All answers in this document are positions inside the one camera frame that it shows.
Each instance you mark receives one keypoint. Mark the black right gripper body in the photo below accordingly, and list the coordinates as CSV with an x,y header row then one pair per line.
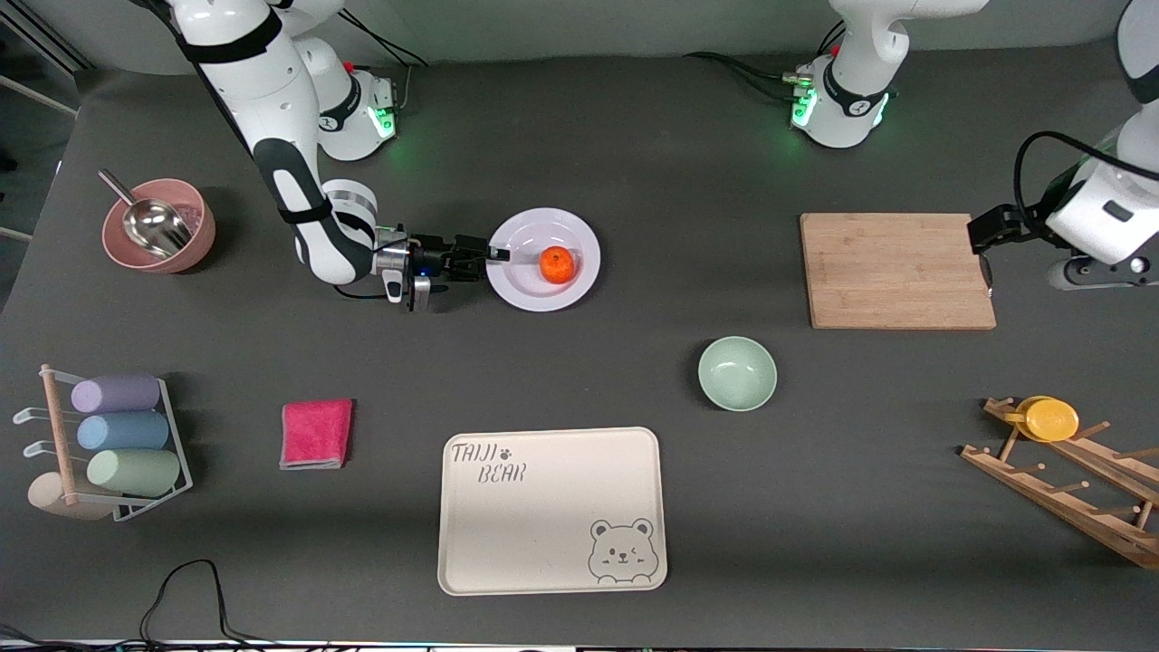
x,y
433,252

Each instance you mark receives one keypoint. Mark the white round plate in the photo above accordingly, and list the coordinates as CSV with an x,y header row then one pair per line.
x,y
525,285

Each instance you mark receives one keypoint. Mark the orange fruit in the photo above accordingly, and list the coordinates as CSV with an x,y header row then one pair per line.
x,y
558,264

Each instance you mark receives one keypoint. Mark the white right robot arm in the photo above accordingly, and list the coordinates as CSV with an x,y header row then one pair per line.
x,y
272,109

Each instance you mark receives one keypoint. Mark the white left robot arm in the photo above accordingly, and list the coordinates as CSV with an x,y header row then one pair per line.
x,y
851,91

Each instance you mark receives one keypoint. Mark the bamboo cutting board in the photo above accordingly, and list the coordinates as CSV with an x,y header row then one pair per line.
x,y
860,272

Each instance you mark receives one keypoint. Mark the yellow mug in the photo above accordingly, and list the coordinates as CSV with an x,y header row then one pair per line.
x,y
1050,419

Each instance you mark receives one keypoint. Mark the pink folded cloth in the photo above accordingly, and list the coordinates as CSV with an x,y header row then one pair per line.
x,y
315,433

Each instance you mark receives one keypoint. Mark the pink bowl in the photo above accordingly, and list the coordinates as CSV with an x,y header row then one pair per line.
x,y
205,231

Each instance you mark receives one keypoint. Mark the wooden peg mug rack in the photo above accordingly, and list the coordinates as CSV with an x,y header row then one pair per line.
x,y
1041,494

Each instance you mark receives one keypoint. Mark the beige bear print tray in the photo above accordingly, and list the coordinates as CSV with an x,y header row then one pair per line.
x,y
543,525

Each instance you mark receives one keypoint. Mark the metal scoop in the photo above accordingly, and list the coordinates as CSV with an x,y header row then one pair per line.
x,y
154,225

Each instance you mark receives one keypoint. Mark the light green bowl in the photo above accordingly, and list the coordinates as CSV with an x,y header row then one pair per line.
x,y
737,373

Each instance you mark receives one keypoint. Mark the purple cup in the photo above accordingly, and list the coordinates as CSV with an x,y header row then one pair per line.
x,y
113,394

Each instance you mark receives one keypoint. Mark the blue cup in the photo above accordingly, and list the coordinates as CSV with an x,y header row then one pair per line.
x,y
122,431

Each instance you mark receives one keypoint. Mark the pale green cup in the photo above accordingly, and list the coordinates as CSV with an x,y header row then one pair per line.
x,y
134,472

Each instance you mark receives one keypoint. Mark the beige cup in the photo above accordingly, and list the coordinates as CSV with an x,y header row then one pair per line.
x,y
45,496

